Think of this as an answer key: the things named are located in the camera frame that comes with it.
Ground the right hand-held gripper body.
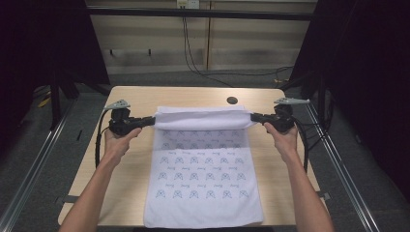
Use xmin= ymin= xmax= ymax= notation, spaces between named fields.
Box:
xmin=271 ymin=97 xmax=311 ymax=133

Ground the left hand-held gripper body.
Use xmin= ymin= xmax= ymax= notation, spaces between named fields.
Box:
xmin=103 ymin=99 xmax=136 ymax=136

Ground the white printed towel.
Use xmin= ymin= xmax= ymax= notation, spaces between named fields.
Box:
xmin=143 ymin=105 xmax=265 ymax=230

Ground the person's left hand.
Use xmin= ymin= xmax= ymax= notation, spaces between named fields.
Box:
xmin=102 ymin=127 xmax=143 ymax=165

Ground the person's right hand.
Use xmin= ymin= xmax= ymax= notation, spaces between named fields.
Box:
xmin=264 ymin=122 xmax=299 ymax=162

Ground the black curtain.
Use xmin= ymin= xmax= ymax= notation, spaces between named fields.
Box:
xmin=288 ymin=0 xmax=410 ymax=202
xmin=0 ymin=0 xmax=111 ymax=156

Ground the right hand-held gripper black cable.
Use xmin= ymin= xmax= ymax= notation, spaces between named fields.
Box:
xmin=290 ymin=115 xmax=311 ymax=172

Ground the hand-held gripper black cable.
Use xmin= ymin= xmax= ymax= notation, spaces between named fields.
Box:
xmin=290 ymin=115 xmax=311 ymax=172
xmin=94 ymin=109 xmax=112 ymax=169

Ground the left hand-held gripper black cable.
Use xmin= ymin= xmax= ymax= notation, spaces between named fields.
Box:
xmin=94 ymin=109 xmax=112 ymax=169

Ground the bundle of black floor cables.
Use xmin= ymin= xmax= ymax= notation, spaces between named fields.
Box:
xmin=303 ymin=93 xmax=335 ymax=153

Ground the black stand post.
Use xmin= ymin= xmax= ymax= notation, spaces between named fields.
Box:
xmin=49 ymin=75 xmax=63 ymax=131

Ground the metal floor rail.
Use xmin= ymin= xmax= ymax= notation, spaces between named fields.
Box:
xmin=0 ymin=100 xmax=76 ymax=232
xmin=304 ymin=101 xmax=382 ymax=232

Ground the black hanging wall cable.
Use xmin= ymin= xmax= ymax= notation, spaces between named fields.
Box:
xmin=182 ymin=7 xmax=294 ymax=89

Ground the black horizontal frame bar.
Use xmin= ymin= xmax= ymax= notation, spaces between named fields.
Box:
xmin=86 ymin=8 xmax=318 ymax=22

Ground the white wall socket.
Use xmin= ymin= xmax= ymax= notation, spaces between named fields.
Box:
xmin=176 ymin=0 xmax=201 ymax=10

